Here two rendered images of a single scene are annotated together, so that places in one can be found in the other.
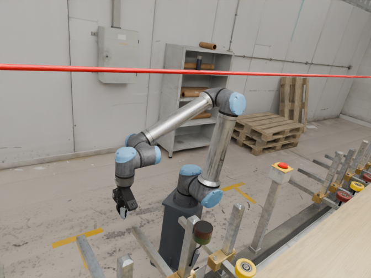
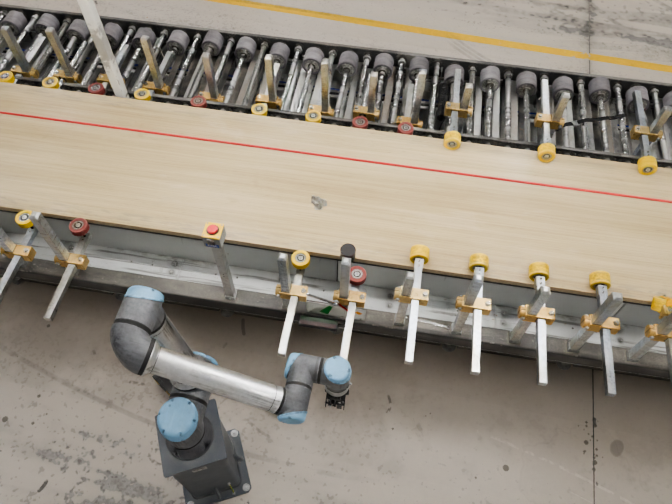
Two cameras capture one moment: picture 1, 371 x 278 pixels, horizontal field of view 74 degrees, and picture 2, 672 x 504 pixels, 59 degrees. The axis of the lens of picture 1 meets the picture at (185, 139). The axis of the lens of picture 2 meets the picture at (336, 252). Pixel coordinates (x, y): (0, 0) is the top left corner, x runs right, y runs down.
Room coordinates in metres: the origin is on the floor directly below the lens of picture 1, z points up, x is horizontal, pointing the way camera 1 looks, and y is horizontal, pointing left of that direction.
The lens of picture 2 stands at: (1.45, 0.79, 3.05)
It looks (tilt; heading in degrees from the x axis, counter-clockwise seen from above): 58 degrees down; 229
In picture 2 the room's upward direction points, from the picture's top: 2 degrees clockwise
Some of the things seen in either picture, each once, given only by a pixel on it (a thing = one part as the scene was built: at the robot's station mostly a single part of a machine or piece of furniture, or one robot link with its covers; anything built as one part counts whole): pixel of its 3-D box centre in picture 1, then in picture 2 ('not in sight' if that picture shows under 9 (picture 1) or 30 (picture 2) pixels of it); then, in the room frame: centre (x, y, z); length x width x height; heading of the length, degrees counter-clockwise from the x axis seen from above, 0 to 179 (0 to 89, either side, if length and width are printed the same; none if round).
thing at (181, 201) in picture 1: (186, 193); (187, 433); (1.47, -0.07, 0.65); 0.19 x 0.19 x 0.10
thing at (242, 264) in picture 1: (243, 276); (301, 263); (0.70, -0.31, 0.85); 0.08 x 0.08 x 0.11
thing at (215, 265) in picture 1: (222, 257); (291, 292); (0.81, -0.24, 0.82); 0.14 x 0.06 x 0.05; 131
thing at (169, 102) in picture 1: (192, 102); not in sight; (3.63, -0.03, 0.78); 0.90 x 0.45 x 1.55; 128
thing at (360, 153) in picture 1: (353, 167); not in sight; (1.82, -1.38, 0.91); 0.04 x 0.04 x 0.48; 41
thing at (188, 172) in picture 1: (190, 178); (181, 420); (1.47, -0.07, 0.79); 0.17 x 0.15 x 0.18; 40
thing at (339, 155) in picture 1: (327, 182); (57, 246); (1.49, -1.01, 0.91); 0.04 x 0.04 x 0.48; 41
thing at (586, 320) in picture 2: not in sight; (599, 323); (-0.02, 0.70, 0.95); 0.14 x 0.06 x 0.05; 131
